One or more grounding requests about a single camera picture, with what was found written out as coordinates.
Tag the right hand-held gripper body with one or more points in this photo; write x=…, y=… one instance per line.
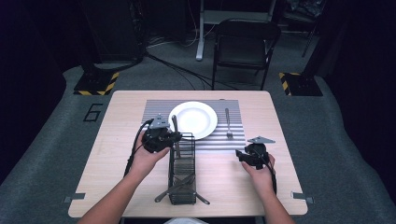
x=257, y=155

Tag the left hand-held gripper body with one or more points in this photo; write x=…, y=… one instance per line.
x=157, y=138

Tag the silver fork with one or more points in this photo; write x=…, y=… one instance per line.
x=228, y=123

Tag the person's right hand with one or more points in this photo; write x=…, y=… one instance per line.
x=261, y=178

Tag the person's left hand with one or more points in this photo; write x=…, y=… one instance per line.
x=146, y=163

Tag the grey striped placemat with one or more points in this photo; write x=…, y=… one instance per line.
x=232, y=143

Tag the white round plate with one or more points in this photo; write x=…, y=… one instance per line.
x=196, y=118

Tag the dark metal utensil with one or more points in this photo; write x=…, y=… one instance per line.
x=201, y=199
x=172, y=190

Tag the person's white clothing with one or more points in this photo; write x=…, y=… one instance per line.
x=185, y=221

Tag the black folding chair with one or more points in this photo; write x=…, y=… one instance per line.
x=244, y=46

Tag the black cabinet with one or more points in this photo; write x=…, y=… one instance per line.
x=115, y=29

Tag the grey metal table bracket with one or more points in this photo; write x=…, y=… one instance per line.
x=302, y=196
x=74, y=197

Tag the black yellow striped base plate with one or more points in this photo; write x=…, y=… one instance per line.
x=96, y=84
x=300, y=84

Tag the white metal desk frame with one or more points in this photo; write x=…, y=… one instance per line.
x=200, y=34

